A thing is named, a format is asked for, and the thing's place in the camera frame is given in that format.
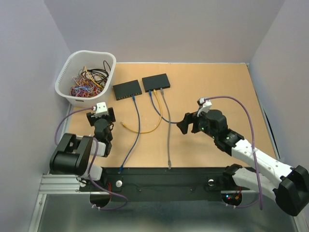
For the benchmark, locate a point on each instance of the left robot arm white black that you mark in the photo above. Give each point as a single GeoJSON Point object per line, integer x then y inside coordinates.
{"type": "Point", "coordinates": [72, 152]}

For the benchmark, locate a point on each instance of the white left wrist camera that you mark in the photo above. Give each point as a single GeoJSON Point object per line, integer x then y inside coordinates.
{"type": "Point", "coordinates": [100, 110]}

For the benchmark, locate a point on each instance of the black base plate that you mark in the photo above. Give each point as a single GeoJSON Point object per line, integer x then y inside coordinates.
{"type": "Point", "coordinates": [166, 185]}

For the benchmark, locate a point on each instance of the black network switch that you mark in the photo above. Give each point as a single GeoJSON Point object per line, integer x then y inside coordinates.
{"type": "Point", "coordinates": [155, 82]}
{"type": "Point", "coordinates": [127, 90]}

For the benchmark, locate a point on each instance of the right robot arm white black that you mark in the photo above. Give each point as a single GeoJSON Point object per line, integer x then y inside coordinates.
{"type": "Point", "coordinates": [288, 186]}

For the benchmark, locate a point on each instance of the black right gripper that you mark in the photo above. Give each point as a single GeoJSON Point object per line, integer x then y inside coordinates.
{"type": "Point", "coordinates": [189, 118]}

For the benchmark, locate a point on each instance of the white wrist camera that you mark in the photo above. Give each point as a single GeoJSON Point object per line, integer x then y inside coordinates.
{"type": "Point", "coordinates": [204, 106]}
{"type": "Point", "coordinates": [100, 110]}

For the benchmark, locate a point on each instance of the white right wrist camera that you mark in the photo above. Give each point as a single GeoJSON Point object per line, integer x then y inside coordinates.
{"type": "Point", "coordinates": [204, 106]}

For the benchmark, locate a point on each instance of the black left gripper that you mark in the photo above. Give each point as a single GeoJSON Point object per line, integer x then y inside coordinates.
{"type": "Point", "coordinates": [91, 120]}

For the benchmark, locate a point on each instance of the white plastic basket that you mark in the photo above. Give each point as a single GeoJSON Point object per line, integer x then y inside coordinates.
{"type": "Point", "coordinates": [74, 63]}

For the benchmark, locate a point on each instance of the aluminium mounting rail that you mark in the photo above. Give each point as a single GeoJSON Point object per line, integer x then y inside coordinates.
{"type": "Point", "coordinates": [61, 183]}

